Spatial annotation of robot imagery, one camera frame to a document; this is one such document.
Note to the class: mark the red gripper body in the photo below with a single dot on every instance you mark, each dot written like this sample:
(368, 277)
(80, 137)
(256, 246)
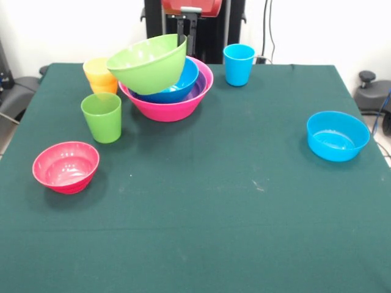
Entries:
(210, 7)

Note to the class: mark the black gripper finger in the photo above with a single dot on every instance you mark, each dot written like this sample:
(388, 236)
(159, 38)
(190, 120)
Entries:
(192, 39)
(181, 29)

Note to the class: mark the large blue bowl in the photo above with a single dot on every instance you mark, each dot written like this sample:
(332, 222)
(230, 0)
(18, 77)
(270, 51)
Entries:
(187, 79)

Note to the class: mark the purple bowl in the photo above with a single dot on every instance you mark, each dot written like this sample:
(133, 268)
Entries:
(200, 88)

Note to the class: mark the green bowl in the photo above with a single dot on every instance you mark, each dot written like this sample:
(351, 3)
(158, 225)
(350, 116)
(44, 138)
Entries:
(146, 70)

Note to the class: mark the large pink bowl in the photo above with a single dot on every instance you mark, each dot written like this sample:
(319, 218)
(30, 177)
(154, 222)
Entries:
(168, 113)

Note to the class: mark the blue cup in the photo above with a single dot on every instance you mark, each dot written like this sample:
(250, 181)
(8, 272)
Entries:
(238, 70)

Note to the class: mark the yellow cup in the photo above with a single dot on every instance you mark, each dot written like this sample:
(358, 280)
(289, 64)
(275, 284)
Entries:
(96, 70)

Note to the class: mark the orange cup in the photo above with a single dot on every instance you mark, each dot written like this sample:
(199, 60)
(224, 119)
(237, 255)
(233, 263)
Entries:
(104, 89)

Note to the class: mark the green cup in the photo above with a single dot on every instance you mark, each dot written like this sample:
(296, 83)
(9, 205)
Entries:
(102, 125)

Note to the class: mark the small translucent blue bowl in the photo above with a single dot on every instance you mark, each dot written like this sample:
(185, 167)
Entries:
(337, 143)

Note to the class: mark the small pink bowl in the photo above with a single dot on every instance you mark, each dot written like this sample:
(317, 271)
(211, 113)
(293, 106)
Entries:
(65, 168)

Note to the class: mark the dark green tablecloth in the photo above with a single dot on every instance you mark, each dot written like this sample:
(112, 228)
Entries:
(195, 244)

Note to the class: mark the grey pedestal foot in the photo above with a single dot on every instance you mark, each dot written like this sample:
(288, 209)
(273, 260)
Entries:
(18, 91)
(371, 97)

